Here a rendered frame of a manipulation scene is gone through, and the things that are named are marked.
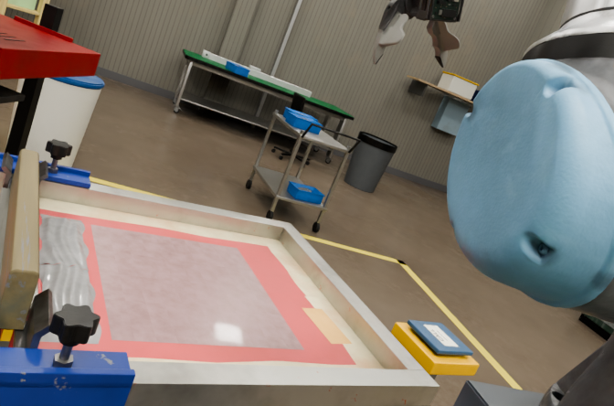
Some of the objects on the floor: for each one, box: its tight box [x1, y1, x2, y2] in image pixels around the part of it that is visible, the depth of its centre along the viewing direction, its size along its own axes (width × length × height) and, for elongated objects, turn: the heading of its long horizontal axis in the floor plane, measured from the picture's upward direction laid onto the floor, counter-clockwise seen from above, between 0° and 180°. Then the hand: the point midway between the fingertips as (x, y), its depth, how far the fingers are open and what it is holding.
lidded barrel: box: [5, 76, 105, 167], centre depth 374 cm, size 55×55×67 cm
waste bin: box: [344, 131, 397, 193], centre depth 731 cm, size 58×57×72 cm
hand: (407, 66), depth 92 cm, fingers open, 14 cm apart
